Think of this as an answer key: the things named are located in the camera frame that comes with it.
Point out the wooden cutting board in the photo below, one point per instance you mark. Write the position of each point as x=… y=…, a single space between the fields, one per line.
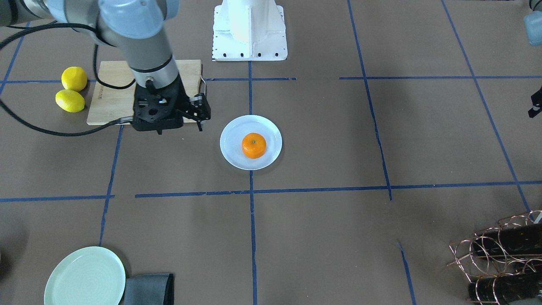
x=109 y=104

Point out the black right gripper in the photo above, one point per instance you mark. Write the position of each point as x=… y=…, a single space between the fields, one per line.
x=195 y=108

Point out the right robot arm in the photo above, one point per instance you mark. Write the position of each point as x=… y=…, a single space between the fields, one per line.
x=136 y=27

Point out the dark grey folded cloth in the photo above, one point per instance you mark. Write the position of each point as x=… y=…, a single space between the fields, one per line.
x=150 y=289

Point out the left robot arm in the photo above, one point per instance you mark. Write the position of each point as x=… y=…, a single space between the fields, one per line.
x=533 y=25

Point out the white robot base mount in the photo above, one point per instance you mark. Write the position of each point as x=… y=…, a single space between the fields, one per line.
x=249 y=30

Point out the copper wire bottle rack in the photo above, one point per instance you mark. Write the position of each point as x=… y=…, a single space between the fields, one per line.
x=476 y=268

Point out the lower yellow lemon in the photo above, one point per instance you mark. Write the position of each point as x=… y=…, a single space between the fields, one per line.
x=70 y=101

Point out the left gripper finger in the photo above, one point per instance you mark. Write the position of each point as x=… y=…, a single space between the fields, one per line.
x=534 y=111
x=536 y=98

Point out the light blue plate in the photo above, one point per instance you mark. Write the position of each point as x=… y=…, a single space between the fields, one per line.
x=235 y=131

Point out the upper yellow lemon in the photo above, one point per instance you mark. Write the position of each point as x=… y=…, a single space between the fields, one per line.
x=74 y=78

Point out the orange mandarin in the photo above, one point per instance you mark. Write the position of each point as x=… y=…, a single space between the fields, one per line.
x=253 y=145

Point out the yellow lemon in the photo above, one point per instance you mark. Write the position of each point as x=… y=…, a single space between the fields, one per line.
x=74 y=78
x=70 y=101

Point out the light green plate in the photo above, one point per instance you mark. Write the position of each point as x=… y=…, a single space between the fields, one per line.
x=88 y=276

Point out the dark green wine bottle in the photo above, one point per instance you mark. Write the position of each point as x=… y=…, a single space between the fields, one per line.
x=517 y=289

